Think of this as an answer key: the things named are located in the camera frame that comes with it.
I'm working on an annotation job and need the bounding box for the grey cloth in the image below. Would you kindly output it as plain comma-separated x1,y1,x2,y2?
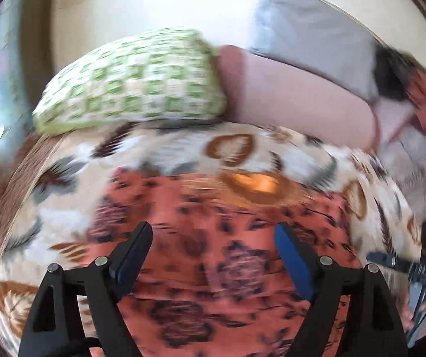
252,0,385,105

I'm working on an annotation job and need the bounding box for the orange floral garment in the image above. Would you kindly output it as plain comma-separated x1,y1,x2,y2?
86,167,362,357

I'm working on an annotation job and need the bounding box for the striped pink blanket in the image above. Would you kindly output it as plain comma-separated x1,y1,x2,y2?
378,119,426,220

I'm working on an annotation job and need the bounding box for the leaf print fleece blanket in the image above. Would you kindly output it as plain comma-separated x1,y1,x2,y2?
0,121,424,357

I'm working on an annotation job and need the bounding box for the green checkered pillow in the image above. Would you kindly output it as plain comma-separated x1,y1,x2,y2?
32,27,228,134

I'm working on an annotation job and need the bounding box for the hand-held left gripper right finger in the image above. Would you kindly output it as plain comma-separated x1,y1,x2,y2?
274,222,409,357

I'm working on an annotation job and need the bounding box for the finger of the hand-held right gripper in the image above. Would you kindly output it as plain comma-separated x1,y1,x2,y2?
366,252,422,274

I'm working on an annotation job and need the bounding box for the dark fluffy cloth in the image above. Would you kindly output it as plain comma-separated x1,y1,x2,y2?
374,46,426,101

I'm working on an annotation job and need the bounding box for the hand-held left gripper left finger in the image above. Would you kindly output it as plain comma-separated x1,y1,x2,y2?
18,221,154,357

